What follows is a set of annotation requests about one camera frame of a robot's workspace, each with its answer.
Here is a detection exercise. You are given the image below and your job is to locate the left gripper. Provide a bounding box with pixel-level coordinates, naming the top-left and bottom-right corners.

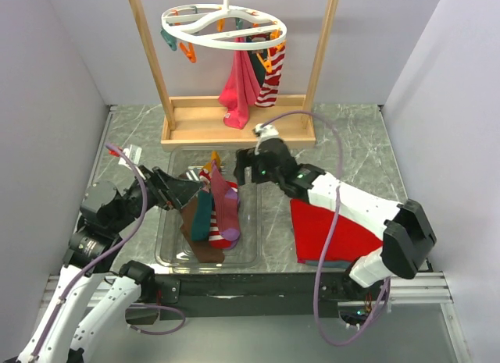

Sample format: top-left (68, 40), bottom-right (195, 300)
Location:
top-left (109, 164), bottom-right (205, 232)

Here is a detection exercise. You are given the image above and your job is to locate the dark teal santa sock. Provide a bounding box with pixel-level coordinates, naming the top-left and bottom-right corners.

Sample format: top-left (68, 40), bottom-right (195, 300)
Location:
top-left (191, 168), bottom-right (213, 242)
top-left (246, 34), bottom-right (269, 86)

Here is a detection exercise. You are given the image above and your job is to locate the red white striped sock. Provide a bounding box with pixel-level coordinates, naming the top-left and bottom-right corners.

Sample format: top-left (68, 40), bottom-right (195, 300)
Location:
top-left (209, 181), bottom-right (239, 249)
top-left (255, 44), bottom-right (286, 108)

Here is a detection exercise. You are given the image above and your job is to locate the brown sock with striped cuff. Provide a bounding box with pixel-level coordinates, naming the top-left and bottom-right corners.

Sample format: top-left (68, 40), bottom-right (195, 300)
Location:
top-left (180, 206), bottom-right (225, 264)

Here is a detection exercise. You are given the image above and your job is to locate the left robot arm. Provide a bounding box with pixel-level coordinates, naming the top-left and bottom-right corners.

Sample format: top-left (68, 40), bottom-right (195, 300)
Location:
top-left (12, 165), bottom-right (202, 362)

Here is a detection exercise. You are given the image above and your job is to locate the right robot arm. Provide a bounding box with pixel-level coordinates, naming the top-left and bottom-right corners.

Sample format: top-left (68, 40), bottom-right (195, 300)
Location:
top-left (234, 138), bottom-right (437, 300)

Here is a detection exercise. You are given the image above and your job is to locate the wooden hanger stand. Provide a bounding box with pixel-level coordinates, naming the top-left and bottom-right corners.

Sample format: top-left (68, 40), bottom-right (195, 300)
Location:
top-left (128, 0), bottom-right (339, 150)

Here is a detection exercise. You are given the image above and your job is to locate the white round clip hanger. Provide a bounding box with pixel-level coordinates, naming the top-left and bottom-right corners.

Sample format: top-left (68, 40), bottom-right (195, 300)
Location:
top-left (161, 0), bottom-right (288, 51)

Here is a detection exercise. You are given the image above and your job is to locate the clear plastic tray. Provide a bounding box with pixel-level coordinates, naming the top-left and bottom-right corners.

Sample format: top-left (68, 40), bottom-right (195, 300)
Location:
top-left (155, 146), bottom-right (261, 273)

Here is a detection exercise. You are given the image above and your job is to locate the pink cloth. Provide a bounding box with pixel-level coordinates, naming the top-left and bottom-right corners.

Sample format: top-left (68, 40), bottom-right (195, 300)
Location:
top-left (218, 51), bottom-right (260, 130)

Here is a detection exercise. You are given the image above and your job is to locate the red folded cloth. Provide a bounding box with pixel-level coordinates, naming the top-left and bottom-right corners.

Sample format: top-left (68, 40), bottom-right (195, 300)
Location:
top-left (290, 199), bottom-right (382, 264)

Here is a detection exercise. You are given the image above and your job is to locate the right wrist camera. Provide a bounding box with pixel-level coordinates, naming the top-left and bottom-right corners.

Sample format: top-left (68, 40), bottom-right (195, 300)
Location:
top-left (253, 123), bottom-right (280, 147)

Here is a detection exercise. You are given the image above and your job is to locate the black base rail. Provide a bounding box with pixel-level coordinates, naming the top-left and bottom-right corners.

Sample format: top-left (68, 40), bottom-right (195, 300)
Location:
top-left (105, 271), bottom-right (388, 327)

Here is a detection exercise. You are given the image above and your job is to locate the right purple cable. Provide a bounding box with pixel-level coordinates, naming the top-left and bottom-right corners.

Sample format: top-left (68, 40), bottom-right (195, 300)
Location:
top-left (260, 111), bottom-right (391, 347)

